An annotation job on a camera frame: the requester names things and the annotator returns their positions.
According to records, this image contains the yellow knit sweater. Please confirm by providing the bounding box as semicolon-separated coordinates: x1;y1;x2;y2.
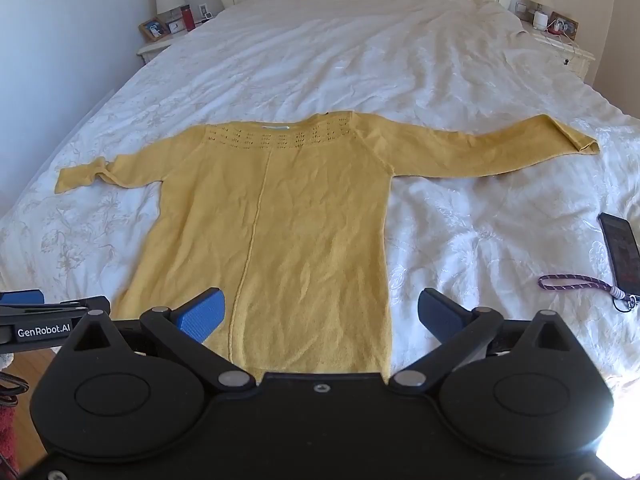
55;112;599;376

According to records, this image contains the white embroidered bedspread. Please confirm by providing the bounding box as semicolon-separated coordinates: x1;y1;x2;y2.
1;0;639;384

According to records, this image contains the black smartphone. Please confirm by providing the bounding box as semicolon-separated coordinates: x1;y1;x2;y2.
599;214;640;296

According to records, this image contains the left white nightstand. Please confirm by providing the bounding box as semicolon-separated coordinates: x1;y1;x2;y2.
137;15;189;65

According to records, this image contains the red bottle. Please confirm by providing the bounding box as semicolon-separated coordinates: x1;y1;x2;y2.
180;4;195;32

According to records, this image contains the small alarm clock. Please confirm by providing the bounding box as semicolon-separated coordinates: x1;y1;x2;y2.
167;18;186;35

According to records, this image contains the white cylinder speaker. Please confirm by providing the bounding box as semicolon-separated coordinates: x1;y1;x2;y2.
533;10;549;32

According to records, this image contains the purple lanyard strap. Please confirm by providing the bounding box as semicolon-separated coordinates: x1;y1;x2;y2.
537;273;640;313

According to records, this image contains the left wooden photo frame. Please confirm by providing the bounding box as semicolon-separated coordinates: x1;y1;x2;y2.
138;18;170;42

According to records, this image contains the wooden photo frame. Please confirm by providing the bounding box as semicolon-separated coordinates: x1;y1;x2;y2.
138;18;170;42
547;11;578;41

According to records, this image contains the right wooden photo frame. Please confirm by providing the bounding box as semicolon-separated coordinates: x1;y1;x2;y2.
547;11;578;41

